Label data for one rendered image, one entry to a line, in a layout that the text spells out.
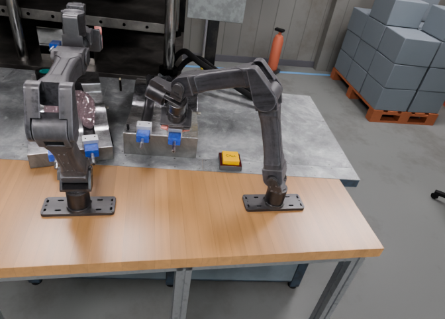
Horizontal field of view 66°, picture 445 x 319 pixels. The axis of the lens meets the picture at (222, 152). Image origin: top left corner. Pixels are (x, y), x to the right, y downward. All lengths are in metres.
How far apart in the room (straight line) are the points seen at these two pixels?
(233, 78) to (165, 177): 0.44
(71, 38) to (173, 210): 0.56
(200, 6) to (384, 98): 2.32
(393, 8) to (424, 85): 0.78
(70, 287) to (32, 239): 0.89
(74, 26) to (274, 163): 0.65
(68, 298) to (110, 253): 0.92
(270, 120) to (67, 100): 0.52
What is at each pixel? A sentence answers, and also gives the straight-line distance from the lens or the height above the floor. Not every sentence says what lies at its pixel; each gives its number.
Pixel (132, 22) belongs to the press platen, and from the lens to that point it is 1.93.
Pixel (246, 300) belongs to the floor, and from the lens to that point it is 1.87.
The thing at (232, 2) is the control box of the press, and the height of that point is 1.17.
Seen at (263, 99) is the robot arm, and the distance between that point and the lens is 0.92.
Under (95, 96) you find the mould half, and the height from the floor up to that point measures 0.87.
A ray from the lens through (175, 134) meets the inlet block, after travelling 1.21.
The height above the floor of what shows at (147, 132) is 0.90.
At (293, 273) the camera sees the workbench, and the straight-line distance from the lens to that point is 1.86.
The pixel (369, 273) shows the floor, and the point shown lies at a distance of 2.23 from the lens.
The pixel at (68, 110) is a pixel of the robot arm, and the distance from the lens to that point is 0.77.
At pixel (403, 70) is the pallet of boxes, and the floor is 0.56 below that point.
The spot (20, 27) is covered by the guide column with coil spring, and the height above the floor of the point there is 0.96.
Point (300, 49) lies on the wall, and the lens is 4.70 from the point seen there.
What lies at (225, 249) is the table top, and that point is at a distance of 1.00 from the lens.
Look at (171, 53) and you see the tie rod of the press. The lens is 1.89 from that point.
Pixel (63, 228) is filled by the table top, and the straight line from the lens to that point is 1.06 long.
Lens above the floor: 1.57
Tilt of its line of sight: 35 degrees down
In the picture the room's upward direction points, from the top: 9 degrees clockwise
